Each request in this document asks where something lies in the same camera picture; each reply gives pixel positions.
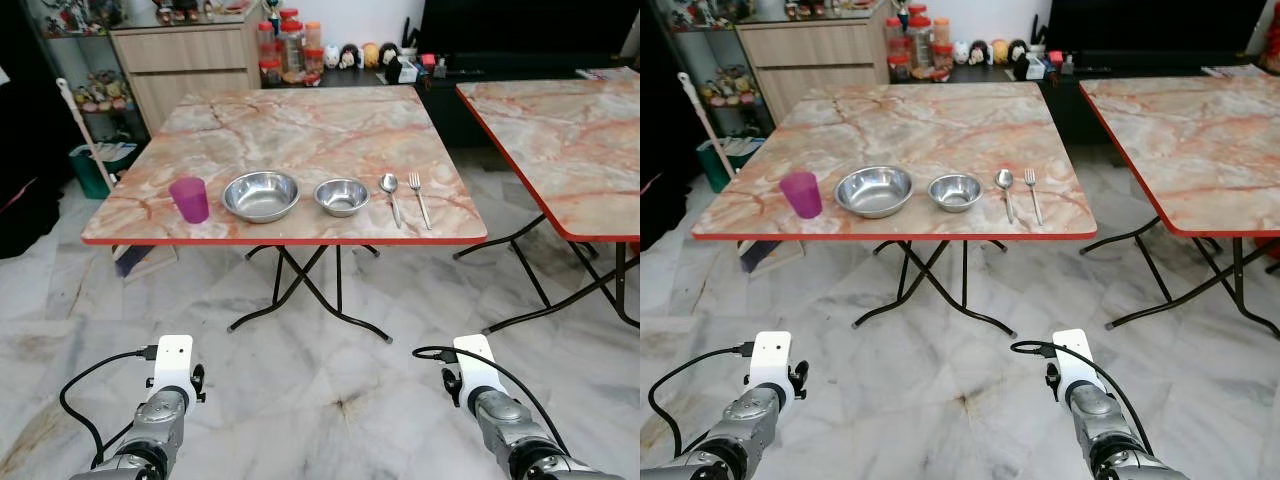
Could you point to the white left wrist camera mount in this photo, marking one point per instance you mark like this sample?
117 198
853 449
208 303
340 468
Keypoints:
770 358
172 362

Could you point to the white round figurine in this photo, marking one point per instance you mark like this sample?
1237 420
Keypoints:
331 57
960 52

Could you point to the black television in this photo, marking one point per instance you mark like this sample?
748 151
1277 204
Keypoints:
1150 25
520 25

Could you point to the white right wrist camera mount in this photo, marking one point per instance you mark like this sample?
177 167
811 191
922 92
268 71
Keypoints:
477 365
1072 360

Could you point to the white small box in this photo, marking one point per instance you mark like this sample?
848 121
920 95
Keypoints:
1028 66
402 70

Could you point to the white flat mop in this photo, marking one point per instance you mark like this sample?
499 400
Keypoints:
85 132
706 128

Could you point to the black sofa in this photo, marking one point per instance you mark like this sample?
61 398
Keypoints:
25 200
660 210

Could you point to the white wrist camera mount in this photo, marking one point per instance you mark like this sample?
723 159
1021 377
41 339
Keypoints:
770 358
172 362
1072 360
477 365

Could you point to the light wooden drawer cabinet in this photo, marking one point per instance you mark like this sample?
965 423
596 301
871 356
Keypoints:
815 55
190 60

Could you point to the purple plastic cup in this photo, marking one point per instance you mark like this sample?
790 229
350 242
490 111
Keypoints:
189 202
801 196

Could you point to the large steel bowl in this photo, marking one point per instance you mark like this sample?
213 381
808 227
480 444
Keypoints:
875 191
261 196

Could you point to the toy display shelf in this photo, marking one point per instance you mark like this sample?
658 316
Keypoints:
725 90
100 95

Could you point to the steel spoon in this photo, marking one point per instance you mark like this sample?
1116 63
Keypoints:
1004 178
389 182

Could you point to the steel fork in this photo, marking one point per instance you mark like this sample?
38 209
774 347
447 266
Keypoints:
415 181
1030 177

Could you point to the yellow round figurine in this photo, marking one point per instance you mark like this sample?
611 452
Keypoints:
999 51
370 55

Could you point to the small steel bowl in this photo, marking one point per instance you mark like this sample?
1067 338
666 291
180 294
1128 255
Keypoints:
342 197
955 192

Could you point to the marble folding table red edge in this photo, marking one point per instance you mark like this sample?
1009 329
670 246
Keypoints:
300 130
900 125
560 130
1190 130

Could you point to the small red-lidded clear jar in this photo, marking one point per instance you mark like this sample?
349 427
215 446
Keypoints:
898 68
271 72

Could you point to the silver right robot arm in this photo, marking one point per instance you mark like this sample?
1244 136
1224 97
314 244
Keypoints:
1100 415
505 420

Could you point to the tall red-lidded clear jar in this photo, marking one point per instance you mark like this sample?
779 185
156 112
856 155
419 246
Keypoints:
893 38
266 42

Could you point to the large red-lidded clear jar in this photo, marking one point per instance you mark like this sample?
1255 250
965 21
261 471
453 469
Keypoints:
291 48
918 44

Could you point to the orange-lidded clear jar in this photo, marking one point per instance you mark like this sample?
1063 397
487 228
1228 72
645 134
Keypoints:
313 48
941 44

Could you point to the pink magazine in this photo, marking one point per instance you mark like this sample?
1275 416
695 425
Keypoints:
610 73
1240 71

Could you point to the green bin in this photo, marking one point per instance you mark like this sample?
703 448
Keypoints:
718 165
90 172

